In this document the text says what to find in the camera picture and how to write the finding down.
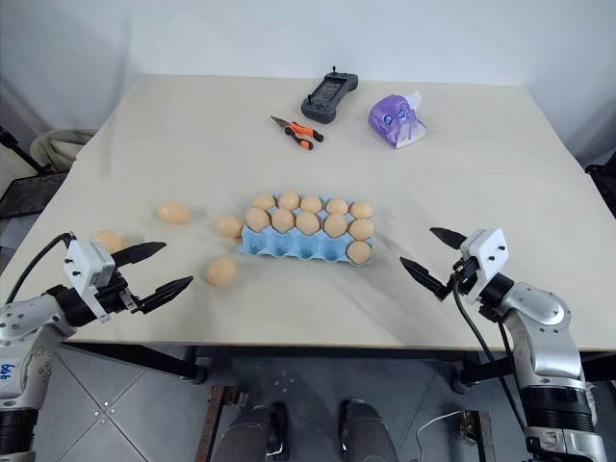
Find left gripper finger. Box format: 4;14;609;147
113;241;168;268
139;274;195;315

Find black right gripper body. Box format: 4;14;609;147
444;256;483;302

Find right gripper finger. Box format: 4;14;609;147
428;226;469;251
399;256;454;301

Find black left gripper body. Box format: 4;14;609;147
92;269;146;320

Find blue egg carton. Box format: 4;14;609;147
238;193;377;267

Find black mesh platform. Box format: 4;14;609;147
0;171;69;220

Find purple tissue pack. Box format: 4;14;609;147
368;90;428;151

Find black stand pole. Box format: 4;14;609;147
0;123;50;175

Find dark rounded shape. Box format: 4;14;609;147
338;398;401;462
217;400;292;462

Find orange and black pliers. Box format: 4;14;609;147
269;115;325;151

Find dark grey remote controller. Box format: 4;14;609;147
300;64;360;124

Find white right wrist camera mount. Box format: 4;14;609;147
459;227;509;305

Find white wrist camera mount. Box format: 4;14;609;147
63;239;117;321
459;227;509;305

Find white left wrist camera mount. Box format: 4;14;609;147
63;239;117;321

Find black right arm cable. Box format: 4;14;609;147
450;272;531;437

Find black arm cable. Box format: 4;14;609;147
450;272;531;437
3;232;78;305

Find black table frame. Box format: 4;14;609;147
61;340;616;397

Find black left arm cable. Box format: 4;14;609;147
3;232;78;305

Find coiled white hose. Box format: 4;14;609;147
30;126;95;173

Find rusty metal bracket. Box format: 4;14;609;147
460;408;498;462
207;383;247;462

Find thin white floor cable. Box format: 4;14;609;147
416;410;464;462

